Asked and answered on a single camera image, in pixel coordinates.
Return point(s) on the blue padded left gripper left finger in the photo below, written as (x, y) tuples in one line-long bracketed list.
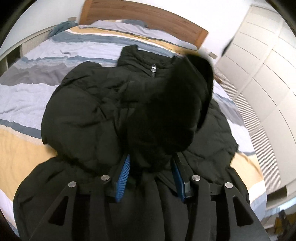
[(118, 179)]

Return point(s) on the right wall switch plate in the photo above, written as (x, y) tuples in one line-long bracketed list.
[(212, 55)]

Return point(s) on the grey blue pillow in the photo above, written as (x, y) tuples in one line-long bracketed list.
[(135, 22)]

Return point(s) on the wooden headboard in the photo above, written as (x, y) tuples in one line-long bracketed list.
[(154, 17)]

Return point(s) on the wooden right bedside table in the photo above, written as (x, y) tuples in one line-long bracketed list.
[(217, 79)]

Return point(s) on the wall switch plate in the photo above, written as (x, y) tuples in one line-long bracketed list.
[(212, 55), (73, 19)]

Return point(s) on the white open shelf unit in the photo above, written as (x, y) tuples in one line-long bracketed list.
[(18, 50)]

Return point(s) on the white panelled wardrobe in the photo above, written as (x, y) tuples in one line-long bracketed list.
[(258, 71)]

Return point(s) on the black puffer jacket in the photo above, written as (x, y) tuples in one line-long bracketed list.
[(151, 107)]

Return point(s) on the teal crumpled cloth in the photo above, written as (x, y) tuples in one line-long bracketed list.
[(62, 27)]

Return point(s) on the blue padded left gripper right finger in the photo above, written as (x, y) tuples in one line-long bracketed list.
[(182, 175)]

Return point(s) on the left wall switch plate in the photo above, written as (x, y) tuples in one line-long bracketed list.
[(73, 19)]

